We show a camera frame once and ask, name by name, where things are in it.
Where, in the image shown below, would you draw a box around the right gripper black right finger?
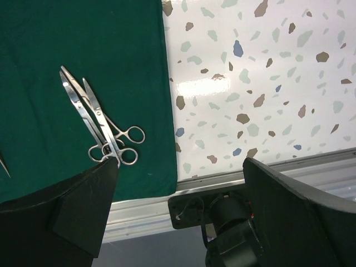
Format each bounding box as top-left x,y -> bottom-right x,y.
243,158 -> 355,266

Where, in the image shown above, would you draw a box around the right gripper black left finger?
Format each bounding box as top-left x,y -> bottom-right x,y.
1,158 -> 118,266

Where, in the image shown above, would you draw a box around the silver pointed tweezers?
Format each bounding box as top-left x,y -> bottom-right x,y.
0,155 -> 11,178

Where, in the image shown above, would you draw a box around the silver surgical scissors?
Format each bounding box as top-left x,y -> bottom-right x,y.
59,70 -> 110,162
82,77 -> 139,167

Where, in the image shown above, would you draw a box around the dark green surgical cloth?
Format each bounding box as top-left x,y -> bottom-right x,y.
0,0 -> 179,205

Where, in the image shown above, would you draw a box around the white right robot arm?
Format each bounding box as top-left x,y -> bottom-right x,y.
1,158 -> 355,266

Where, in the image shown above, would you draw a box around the aluminium rail frame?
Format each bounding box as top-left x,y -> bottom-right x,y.
102,147 -> 356,243

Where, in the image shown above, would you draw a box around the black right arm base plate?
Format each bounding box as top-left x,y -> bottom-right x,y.
167,191 -> 217,230

